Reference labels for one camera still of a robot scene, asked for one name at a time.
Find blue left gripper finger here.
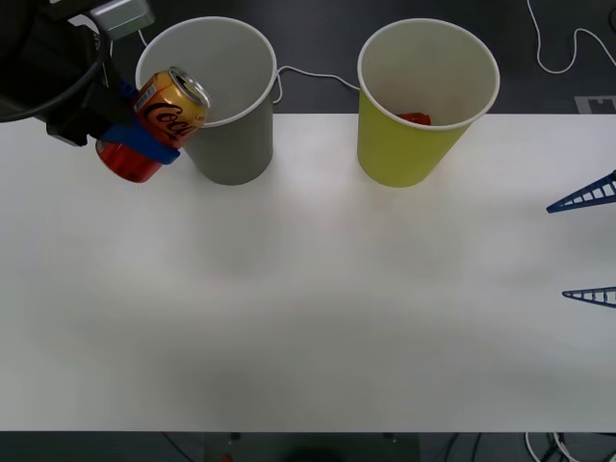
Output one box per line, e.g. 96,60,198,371
119,78,142,113
94,121,183,167

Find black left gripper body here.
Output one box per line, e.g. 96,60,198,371
45,70,139,147

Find grey plastic waste bin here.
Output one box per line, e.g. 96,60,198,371
135,16,279,187

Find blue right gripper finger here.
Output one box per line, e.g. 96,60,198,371
561,286,616,310
545,168,616,215

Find orange and red drink can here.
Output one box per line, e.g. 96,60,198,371
94,65,213,185

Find looping white floor cable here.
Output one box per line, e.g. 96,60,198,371
525,0,616,75

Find yellow-green plastic waste bin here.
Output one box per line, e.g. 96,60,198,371
356,17,501,190

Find white cable behind bins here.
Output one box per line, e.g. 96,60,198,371
137,28,362,105

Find white cable under table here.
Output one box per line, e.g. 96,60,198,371
524,431,586,462

